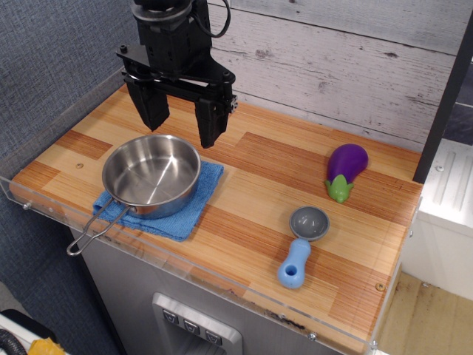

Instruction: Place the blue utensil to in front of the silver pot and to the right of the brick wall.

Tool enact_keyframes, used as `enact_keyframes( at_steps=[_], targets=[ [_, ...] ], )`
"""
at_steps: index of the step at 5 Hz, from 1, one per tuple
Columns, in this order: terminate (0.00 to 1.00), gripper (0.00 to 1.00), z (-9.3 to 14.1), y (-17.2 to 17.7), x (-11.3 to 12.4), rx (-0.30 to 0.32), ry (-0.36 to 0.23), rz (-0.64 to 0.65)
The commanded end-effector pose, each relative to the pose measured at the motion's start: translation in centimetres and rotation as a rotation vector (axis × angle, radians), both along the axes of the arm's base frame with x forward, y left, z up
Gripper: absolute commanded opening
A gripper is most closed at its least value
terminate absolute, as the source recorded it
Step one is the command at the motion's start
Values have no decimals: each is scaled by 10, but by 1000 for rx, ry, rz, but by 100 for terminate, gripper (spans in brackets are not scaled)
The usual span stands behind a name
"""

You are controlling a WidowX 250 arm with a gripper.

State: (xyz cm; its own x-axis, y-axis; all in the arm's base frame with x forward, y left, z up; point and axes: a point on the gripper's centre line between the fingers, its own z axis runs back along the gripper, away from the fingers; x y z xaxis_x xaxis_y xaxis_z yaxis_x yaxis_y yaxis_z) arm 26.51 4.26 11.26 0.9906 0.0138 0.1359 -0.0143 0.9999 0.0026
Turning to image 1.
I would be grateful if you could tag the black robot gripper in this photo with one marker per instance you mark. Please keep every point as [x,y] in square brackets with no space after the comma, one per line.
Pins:
[176,60]

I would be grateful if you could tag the blue spoon with grey bowl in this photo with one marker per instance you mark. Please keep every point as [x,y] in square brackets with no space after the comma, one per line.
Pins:
[308,224]

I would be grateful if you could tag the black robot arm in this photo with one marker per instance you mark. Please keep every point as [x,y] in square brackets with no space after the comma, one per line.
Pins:
[172,13]

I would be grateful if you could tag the stainless steel pan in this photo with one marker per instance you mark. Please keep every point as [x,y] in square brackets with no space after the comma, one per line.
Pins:
[151,177]

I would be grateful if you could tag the blue cloth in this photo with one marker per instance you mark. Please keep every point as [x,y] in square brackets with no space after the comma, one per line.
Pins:
[179,226]

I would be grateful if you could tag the clear acrylic table guard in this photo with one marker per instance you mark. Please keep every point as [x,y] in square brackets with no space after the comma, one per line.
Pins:
[274,164]

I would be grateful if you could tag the purple toy eggplant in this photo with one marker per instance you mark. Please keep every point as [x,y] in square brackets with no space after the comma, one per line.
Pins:
[344,165]

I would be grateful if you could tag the grey toy fridge cabinet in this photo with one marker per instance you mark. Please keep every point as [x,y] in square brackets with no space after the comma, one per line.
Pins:
[231,279]

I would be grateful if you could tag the silver dispenser panel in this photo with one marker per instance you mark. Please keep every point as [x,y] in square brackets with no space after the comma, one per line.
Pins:
[190,331]

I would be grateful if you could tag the yellow tape object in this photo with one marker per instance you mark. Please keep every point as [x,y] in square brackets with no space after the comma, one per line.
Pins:
[45,347]

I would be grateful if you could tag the white toy sink unit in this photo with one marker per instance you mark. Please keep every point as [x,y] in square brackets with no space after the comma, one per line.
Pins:
[438,249]

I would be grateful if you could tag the dark right post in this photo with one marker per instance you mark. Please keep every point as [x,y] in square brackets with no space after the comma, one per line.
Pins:
[447,102]

